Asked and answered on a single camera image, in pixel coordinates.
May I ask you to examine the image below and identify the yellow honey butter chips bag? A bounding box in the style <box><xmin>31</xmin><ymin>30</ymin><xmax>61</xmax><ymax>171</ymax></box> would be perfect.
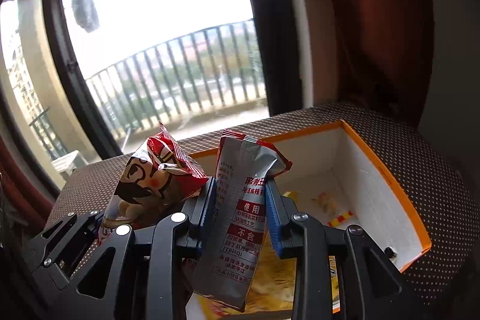
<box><xmin>196</xmin><ymin>190</ymin><xmax>340</xmax><ymax>317</ymax></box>

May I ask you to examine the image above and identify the orange meat snack bag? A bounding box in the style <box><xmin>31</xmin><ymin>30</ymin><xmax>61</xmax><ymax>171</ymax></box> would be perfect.
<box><xmin>312</xmin><ymin>192</ymin><xmax>338</xmax><ymax>216</ymax></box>

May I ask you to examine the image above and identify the red silver snack packet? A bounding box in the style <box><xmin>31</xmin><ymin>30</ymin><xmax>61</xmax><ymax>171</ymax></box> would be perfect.
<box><xmin>192</xmin><ymin>130</ymin><xmax>292</xmax><ymax>311</ymax></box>

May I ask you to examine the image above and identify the red cartoon face snack bag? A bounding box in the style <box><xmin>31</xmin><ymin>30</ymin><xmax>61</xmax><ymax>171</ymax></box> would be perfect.
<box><xmin>97</xmin><ymin>124</ymin><xmax>208</xmax><ymax>244</ymax></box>

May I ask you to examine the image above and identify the burger gummy candy packet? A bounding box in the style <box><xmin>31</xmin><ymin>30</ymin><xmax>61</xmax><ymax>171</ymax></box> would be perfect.
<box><xmin>327</xmin><ymin>210</ymin><xmax>354</xmax><ymax>227</ymax></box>

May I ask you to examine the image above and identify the dark red left curtain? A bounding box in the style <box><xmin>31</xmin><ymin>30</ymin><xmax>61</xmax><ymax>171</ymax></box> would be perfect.
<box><xmin>1</xmin><ymin>140</ymin><xmax>53</xmax><ymax>229</ymax></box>

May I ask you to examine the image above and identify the dark red curtain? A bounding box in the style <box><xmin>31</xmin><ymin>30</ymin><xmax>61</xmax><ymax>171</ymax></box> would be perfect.
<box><xmin>250</xmin><ymin>0</ymin><xmax>434</xmax><ymax>126</ymax></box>
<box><xmin>1</xmin><ymin>140</ymin><xmax>53</xmax><ymax>229</ymax></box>

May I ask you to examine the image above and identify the white air conditioner unit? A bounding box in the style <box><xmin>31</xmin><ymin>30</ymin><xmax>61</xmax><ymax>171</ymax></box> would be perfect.
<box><xmin>52</xmin><ymin>150</ymin><xmax>88</xmax><ymax>180</ymax></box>

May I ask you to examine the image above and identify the brown polka dot tablecloth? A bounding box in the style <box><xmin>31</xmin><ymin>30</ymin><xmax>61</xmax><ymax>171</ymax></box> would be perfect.
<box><xmin>46</xmin><ymin>103</ymin><xmax>479</xmax><ymax>307</ymax></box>

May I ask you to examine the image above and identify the orange cardboard box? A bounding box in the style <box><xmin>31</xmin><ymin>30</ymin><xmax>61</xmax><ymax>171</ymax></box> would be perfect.
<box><xmin>184</xmin><ymin>118</ymin><xmax>433</xmax><ymax>320</ymax></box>

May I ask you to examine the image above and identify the balcony metal railing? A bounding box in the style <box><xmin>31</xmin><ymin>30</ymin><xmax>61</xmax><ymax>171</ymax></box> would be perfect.
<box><xmin>28</xmin><ymin>19</ymin><xmax>267</xmax><ymax>159</ymax></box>

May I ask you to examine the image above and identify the dark red right curtain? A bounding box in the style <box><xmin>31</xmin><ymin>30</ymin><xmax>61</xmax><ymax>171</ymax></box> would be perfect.
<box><xmin>250</xmin><ymin>0</ymin><xmax>434</xmax><ymax>126</ymax></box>

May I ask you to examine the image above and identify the black window frame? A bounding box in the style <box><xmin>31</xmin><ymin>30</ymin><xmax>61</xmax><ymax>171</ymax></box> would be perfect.
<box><xmin>42</xmin><ymin>0</ymin><xmax>122</xmax><ymax>159</ymax></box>

